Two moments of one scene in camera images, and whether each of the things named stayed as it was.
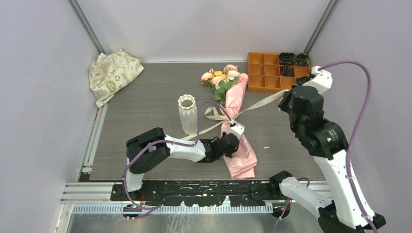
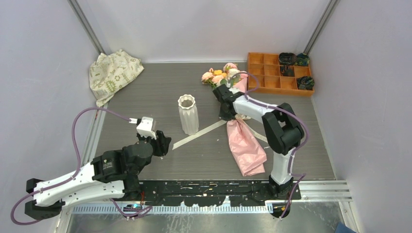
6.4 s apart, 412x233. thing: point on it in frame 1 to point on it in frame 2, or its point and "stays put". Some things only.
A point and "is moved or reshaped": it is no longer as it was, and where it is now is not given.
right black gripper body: (285, 104) to (224, 115)
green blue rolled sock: (302, 59) stays put
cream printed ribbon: (211, 112) to (216, 126)
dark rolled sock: (287, 58) stays put
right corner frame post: (325, 17) stays put
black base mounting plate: (244, 193) stays put
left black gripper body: (229, 154) to (159, 143)
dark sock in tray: (287, 71) stays put
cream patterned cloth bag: (110, 72) stays put
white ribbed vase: (188, 111) stays put
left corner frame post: (76, 8) stays put
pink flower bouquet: (227, 85) is moved or reshaped
